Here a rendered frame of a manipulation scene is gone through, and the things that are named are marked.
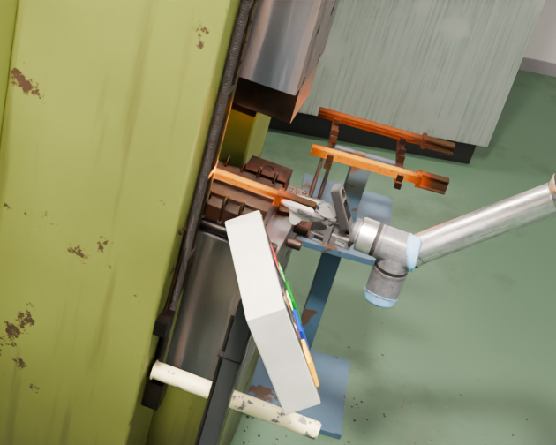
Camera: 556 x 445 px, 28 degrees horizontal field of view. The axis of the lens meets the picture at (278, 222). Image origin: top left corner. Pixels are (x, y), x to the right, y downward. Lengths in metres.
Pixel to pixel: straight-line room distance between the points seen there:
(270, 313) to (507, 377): 2.24
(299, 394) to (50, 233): 0.72
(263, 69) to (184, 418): 1.10
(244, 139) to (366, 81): 2.23
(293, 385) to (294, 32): 0.78
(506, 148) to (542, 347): 1.70
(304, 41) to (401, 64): 2.78
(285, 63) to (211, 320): 0.77
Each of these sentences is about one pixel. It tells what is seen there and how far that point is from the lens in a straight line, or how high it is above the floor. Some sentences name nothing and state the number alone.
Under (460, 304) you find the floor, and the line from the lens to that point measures 4.56.
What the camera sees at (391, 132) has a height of 0.98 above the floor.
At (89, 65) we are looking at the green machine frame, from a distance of 2.38.
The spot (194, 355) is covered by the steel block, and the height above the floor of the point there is 0.53.
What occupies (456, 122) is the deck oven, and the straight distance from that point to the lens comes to 5.46.
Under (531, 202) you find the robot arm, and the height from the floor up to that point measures 1.17.
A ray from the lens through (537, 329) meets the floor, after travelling 4.61.
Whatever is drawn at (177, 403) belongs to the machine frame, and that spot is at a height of 0.35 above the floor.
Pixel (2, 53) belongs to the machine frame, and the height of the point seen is 1.38.
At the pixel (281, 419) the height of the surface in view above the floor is 0.63.
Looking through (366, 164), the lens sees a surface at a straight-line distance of 3.20.
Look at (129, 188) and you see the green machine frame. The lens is 2.47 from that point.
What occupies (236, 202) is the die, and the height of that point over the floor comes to 0.98.
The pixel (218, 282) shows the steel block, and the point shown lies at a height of 0.79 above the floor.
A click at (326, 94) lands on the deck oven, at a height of 0.25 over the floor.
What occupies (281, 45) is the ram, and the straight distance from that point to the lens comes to 2.52.
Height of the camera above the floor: 2.45
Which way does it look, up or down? 32 degrees down
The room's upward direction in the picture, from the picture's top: 16 degrees clockwise
